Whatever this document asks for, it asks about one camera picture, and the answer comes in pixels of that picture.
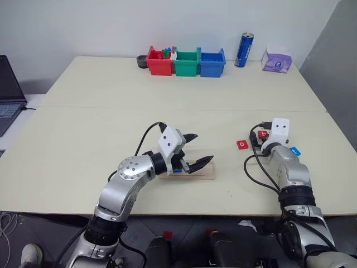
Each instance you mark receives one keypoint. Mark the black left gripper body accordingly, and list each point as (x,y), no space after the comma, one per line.
(178,160)

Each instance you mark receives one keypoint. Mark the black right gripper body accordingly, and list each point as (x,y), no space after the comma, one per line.
(287,139)

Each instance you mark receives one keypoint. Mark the blue letter o block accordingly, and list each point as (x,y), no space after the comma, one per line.
(177,169)

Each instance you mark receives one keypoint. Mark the blue letter t block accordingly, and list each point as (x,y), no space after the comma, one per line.
(295,151)

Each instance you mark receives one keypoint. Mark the red letter b block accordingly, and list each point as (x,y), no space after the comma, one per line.
(262,134)

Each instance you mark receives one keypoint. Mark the red letter o block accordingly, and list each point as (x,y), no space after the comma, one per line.
(242,144)

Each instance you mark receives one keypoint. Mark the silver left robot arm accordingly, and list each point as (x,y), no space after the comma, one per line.
(122,184)

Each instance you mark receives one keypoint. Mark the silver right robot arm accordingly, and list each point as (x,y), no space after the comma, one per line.
(290,167)

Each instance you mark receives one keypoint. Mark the wooden letter tray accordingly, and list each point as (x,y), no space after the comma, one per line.
(206,174)

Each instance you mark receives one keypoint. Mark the green plastic bin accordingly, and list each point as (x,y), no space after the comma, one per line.
(185,68)

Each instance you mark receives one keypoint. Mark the blue plastic bin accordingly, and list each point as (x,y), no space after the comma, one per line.
(210,68)

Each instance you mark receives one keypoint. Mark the small red tag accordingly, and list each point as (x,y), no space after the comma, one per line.
(167,235)

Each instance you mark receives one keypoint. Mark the crumpled white paper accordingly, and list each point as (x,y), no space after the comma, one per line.
(246,224)

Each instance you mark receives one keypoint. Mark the red plastic bin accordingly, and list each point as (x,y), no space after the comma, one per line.
(159,67)

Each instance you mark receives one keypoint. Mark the purple tissue box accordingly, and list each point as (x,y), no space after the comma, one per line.
(276,62)

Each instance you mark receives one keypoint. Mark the white plastic piece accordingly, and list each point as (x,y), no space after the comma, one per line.
(174,54)

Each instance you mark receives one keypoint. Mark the black round tape roll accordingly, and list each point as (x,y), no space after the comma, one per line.
(141,62)

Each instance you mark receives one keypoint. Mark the small blue plastic piece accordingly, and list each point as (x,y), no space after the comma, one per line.
(166,51)

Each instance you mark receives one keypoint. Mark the dark rounded shape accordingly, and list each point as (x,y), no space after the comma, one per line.
(226,251)
(159,254)

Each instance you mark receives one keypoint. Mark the blue drink can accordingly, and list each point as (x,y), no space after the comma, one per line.
(244,50)

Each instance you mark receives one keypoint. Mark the white shoe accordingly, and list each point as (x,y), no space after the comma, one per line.
(31,255)

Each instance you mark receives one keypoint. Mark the dark grey laptop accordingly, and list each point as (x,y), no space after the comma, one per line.
(8,92)

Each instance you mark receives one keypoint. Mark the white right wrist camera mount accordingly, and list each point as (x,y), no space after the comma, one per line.
(280,131)

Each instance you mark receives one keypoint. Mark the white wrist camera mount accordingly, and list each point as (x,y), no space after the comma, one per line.
(280,131)
(167,142)

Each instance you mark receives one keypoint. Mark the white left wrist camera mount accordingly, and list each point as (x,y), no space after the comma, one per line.
(167,142)

